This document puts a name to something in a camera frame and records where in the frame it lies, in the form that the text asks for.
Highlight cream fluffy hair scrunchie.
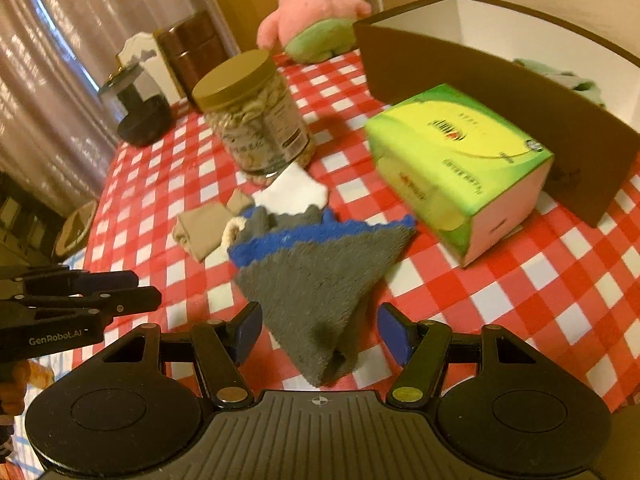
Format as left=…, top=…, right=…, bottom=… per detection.
left=220, top=216, right=247, bottom=250

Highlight beige cloth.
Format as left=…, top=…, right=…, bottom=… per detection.
left=171, top=188, right=254, bottom=262

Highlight grey blue microfibre cloth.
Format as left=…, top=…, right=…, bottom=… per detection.
left=227, top=206, right=416, bottom=387

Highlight white cloth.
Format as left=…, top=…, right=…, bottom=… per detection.
left=253, top=162, right=329, bottom=214

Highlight green grey microfibre cloth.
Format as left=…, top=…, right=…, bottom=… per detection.
left=513, top=58, right=606, bottom=110

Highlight person's left hand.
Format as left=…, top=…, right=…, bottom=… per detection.
left=1, top=360, right=54, bottom=416

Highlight green tissue box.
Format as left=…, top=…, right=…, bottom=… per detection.
left=364, top=84, right=554, bottom=266

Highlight glass jar dark contents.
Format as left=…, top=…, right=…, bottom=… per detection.
left=98, top=63, right=175, bottom=148

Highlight nut jar gold lid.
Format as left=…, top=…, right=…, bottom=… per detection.
left=192, top=49, right=316, bottom=185

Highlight white wooden chair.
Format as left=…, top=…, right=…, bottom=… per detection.
left=116, top=32, right=183, bottom=105

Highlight translucent window curtain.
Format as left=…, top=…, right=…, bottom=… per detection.
left=1, top=0, right=238, bottom=216

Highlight brown cylindrical canister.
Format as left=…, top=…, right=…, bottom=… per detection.
left=153, top=10, right=229, bottom=110

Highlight brown cardboard box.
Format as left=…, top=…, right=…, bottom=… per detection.
left=354, top=0, right=639, bottom=226

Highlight pink Patrick star plush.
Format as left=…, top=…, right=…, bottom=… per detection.
left=256, top=0, right=372, bottom=64

